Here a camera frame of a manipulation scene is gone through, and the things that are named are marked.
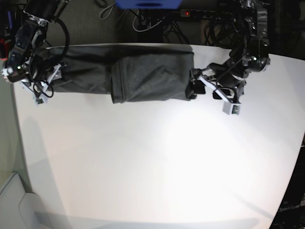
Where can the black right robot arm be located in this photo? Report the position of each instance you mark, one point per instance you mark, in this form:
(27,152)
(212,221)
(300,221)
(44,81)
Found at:
(24,64)

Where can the black power strip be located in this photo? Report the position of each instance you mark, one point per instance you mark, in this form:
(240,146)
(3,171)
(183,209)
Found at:
(205,13)

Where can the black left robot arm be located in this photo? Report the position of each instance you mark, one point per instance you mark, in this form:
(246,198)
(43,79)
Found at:
(240,26)

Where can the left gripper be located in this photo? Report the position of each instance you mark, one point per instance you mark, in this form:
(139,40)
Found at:
(225,85)

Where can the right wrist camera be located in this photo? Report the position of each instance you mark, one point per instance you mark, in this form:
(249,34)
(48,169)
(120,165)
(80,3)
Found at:
(40,100)

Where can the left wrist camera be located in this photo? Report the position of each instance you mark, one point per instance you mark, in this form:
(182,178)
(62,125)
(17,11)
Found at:
(231,108)

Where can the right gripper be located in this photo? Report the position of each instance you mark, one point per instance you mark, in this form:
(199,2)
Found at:
(41,87)

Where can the blue box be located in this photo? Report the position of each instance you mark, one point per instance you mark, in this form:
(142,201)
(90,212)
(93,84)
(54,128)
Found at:
(148,4)

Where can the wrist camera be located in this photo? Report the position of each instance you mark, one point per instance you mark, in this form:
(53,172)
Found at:
(40,100)
(231,108)

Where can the red clamp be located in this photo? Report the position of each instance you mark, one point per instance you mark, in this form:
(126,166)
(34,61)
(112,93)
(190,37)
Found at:
(4,49)

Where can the grey t-shirt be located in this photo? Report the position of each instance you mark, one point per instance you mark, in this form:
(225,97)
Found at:
(129,73)

